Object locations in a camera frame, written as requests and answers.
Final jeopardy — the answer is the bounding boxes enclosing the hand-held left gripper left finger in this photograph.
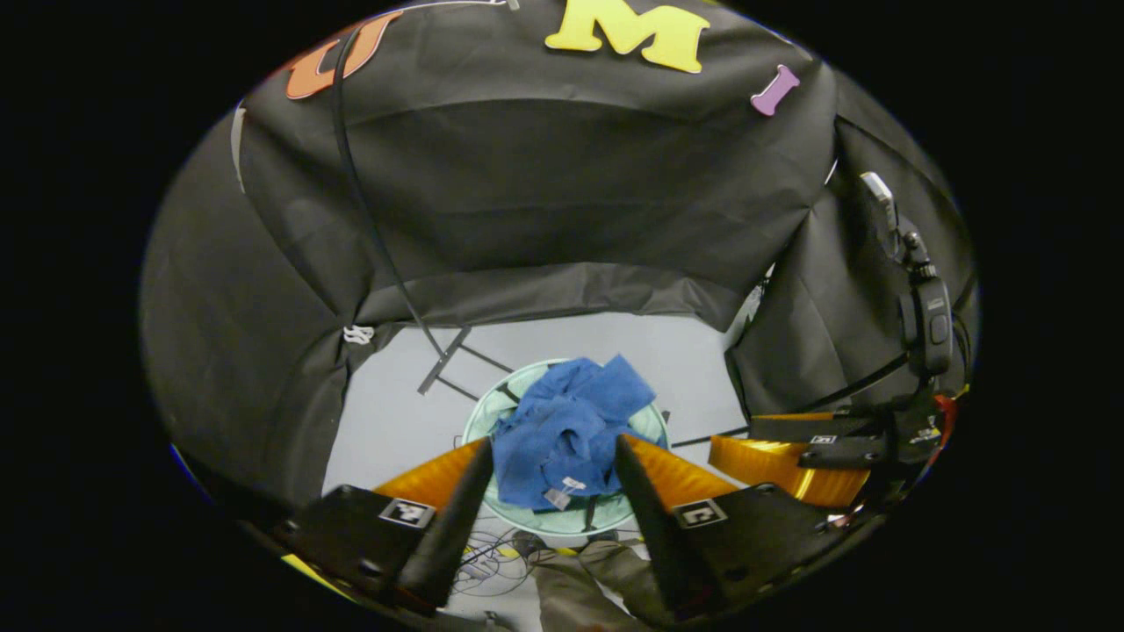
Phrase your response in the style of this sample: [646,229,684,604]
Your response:
[272,437,494,615]

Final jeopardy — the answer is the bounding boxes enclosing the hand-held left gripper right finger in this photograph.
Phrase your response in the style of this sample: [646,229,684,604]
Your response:
[613,434,866,617]

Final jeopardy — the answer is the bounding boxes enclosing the light green laundry hamper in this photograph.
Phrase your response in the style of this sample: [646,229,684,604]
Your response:
[461,358,670,538]

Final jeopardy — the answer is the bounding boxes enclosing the blue corduroy jacket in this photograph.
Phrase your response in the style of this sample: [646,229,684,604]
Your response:
[490,354,658,512]

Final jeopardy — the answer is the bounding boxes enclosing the black clothes rack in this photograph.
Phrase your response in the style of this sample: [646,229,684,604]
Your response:
[330,22,749,449]

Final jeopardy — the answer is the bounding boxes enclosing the person's grey trousers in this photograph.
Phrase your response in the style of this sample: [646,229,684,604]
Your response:
[531,537,703,632]

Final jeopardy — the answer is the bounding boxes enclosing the black backdrop cloth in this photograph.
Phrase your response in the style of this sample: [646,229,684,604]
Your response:
[140,0,977,528]

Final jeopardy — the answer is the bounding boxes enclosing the tangle of floor cables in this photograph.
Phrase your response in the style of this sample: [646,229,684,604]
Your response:
[452,527,563,600]

